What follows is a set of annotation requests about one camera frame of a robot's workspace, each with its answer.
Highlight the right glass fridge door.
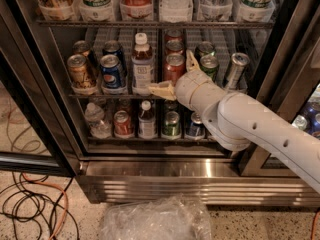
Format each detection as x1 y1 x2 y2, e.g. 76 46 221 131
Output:
238 0 320 178

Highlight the blue can bottom shelf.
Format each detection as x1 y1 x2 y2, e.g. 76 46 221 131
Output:
186 112 205 139

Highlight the brown tea bottle shelf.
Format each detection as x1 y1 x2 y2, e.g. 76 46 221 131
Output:
131 32 155 96
138 100 157 139

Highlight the steel fridge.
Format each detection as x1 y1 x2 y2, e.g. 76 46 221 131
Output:
1 0 319 206

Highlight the left glass fridge door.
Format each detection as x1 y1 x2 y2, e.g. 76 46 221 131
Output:
0 17 79 177

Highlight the red coke can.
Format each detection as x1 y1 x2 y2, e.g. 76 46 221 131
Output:
163 53 186 84
165 40 184 55
164 29 183 42

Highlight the clear water bottle bottom shelf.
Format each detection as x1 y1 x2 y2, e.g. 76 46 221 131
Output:
85 102 111 139

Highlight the red coke can front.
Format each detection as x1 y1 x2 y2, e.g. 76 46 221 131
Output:
163 53 186 84

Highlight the orange cable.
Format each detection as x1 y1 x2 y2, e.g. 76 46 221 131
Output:
21 172 70 240

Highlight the blue pepsi can rear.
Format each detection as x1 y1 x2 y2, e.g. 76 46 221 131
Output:
102 40 126 67

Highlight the gold can front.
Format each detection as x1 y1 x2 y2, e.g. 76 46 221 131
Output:
67 54 96 89

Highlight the glass fridge door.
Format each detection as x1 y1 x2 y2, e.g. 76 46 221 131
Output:
238 0 320 178
0 17 79 177

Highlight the gold can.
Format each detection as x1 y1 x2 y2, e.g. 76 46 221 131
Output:
67 54 96 89
72 40 97 67

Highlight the clear plastic bag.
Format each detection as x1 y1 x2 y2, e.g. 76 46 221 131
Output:
100 195 212 240

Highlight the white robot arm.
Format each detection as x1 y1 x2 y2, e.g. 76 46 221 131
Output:
148 52 320 192

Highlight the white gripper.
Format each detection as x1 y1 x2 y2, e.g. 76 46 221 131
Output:
148 49 227 114

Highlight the blue pepsi can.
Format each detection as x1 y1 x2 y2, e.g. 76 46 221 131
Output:
102 40 126 67
100 54 126 89

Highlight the green can bottom shelf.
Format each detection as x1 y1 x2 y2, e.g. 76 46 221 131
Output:
162 111 180 137

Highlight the brown tea bottle bottom shelf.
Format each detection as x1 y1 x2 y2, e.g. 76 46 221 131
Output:
138 100 157 139

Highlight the red coke can rear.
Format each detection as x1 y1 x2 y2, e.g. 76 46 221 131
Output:
164 29 183 42

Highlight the red can bottom shelf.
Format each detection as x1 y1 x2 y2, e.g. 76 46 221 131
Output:
114 110 133 135

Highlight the blue can behind door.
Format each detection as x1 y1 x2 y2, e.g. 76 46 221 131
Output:
301 102 320 134

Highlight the green can front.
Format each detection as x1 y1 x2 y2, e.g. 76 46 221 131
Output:
200 54 219 81

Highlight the blue pepsi can front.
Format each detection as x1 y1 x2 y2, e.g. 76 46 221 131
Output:
100 54 126 89

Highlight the gold can rear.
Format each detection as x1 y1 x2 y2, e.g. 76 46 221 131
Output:
72 40 97 67

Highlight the brown tea bottle middle shelf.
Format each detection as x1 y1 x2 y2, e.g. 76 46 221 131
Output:
131 32 155 96

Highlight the green can rear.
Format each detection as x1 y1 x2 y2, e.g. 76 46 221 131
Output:
194 41 216 60

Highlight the black cable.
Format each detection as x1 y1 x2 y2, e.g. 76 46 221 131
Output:
0 171 81 240

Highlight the silver slim can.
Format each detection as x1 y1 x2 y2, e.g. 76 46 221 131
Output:
223 52 250 90

